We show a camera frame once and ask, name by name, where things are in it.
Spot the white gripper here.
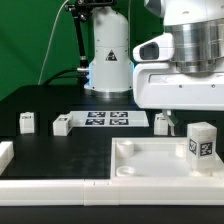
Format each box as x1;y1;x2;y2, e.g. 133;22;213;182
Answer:
133;33;224;136

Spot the white square tabletop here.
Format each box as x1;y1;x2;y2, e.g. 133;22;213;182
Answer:
111;137;224;179

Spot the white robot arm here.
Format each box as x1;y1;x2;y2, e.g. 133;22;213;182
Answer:
133;0;224;112

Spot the white tag sheet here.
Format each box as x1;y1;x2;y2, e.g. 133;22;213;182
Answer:
69;111;149;127

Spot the white U-shaped fence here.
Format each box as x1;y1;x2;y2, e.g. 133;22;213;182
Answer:
0;139;224;207

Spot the black cable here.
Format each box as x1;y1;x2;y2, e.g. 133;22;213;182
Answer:
43;68;88;86

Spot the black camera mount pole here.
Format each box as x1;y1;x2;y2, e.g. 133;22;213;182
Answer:
65;0;116;85

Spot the grey cable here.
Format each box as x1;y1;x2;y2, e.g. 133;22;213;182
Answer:
37;0;70;86

